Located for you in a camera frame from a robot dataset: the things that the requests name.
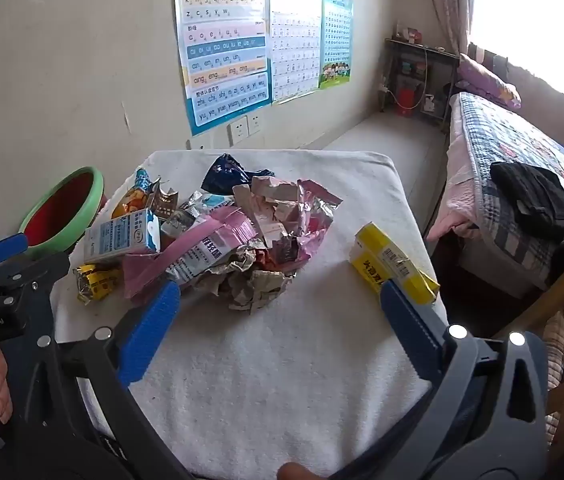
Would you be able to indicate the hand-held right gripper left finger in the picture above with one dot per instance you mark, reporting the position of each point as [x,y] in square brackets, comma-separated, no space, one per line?
[149,325]

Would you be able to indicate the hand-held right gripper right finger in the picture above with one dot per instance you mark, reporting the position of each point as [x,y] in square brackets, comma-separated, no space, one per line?
[407,320]

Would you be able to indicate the red bin with green rim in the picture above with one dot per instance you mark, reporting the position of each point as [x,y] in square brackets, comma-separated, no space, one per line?
[61,210]

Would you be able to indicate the silver and teal wrapper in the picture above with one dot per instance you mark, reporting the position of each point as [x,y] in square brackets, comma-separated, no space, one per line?
[201,205]

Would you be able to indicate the gold foil wrapper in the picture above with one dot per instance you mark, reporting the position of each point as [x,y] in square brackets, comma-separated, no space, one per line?
[94,282]

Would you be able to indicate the yellow cardboard box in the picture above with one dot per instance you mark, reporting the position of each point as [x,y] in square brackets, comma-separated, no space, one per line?
[387,260]

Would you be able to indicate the white and blue carton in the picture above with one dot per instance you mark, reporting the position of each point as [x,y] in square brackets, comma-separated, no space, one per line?
[121,235]

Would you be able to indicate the grey crumpled paper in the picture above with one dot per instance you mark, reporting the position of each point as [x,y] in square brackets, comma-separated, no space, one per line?
[247,285]

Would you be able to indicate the large pink bag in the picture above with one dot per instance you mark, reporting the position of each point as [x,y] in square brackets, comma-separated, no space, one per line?
[211,240]

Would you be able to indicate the orange snack packet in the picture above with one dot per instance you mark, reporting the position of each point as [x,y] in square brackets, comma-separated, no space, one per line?
[129,200]

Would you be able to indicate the brown foil packet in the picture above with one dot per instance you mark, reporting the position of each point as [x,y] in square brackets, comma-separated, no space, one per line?
[164,205]

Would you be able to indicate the pink bedsheet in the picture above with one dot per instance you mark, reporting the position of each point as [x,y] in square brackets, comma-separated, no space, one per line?
[454,195]

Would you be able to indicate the white towel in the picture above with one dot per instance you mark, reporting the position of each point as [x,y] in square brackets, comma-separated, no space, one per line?
[282,370]

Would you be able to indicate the dark blue wrapper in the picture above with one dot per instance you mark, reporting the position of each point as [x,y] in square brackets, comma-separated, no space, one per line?
[227,172]

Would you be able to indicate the pale pink crumpled paper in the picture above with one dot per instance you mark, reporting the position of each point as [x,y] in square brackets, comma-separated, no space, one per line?
[267,200]

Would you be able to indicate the black clothing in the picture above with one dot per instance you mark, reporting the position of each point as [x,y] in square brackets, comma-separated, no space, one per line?
[532,195]

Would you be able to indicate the patchwork quilt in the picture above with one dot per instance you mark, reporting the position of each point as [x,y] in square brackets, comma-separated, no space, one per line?
[512,140]

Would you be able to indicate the red container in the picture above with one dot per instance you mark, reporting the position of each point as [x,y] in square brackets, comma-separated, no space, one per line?
[405,102]

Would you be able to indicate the purple pillow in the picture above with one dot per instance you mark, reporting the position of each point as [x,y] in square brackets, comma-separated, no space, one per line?
[487,80]

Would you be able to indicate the dark metal shelf rack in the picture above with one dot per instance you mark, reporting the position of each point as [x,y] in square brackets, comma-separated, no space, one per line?
[437,60]

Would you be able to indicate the patterned curtain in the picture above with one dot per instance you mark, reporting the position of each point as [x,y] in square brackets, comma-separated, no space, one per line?
[447,0]

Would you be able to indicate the bright window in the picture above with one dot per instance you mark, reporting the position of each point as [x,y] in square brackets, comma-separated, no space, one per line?
[527,20]

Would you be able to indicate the white blank wall plate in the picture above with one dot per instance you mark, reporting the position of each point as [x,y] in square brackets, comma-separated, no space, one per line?
[199,142]

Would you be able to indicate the white wall socket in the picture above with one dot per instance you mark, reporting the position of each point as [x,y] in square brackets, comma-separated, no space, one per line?
[254,124]
[238,131]

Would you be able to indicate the colourful striped wall poster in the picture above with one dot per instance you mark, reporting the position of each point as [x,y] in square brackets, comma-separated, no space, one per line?
[221,45]

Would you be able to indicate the blue green wall poster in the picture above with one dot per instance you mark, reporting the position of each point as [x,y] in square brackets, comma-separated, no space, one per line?
[336,35]

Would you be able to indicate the white chart wall poster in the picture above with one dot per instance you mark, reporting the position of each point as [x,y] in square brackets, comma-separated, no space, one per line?
[294,40]

